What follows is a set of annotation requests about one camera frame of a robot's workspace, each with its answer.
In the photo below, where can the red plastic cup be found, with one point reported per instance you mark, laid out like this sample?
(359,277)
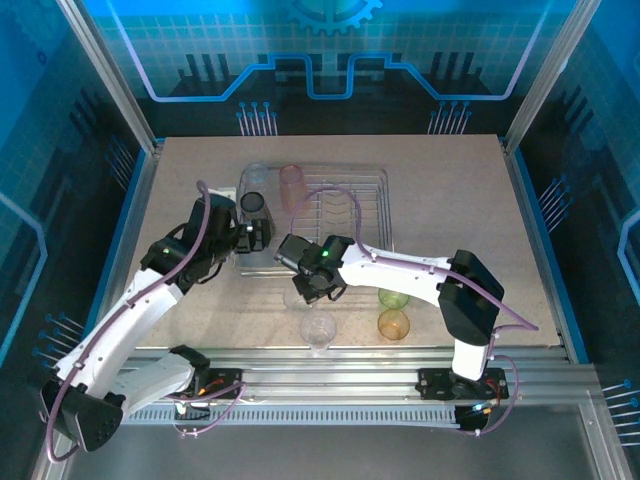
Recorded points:
(292,190)

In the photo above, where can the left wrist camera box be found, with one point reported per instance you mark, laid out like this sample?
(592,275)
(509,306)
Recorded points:
(225,192)

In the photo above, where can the aluminium frame post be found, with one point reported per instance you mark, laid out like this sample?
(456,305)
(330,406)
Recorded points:
(107,75)
(550,75)

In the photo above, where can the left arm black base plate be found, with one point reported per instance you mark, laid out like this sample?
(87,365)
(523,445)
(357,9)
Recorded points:
(227,382)

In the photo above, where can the orange plastic cup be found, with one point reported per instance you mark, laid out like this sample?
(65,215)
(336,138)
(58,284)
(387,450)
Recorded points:
(393,325)

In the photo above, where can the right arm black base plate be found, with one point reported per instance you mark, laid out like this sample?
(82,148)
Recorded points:
(435,384)

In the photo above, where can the aluminium rail beam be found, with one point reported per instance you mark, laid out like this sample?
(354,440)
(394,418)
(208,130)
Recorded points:
(325,375)

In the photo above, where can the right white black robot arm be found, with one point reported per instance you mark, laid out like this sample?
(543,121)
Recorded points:
(400,270)

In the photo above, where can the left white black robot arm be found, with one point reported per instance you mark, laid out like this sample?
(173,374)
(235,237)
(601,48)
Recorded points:
(115,325)

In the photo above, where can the green plastic cup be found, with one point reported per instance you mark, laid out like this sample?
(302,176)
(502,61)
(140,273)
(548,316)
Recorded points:
(393,300)

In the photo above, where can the steel front panel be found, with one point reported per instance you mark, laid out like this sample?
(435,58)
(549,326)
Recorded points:
(325,455)

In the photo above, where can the grey smoked plastic cup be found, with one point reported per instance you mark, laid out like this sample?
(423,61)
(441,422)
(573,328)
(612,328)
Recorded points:
(254,202)

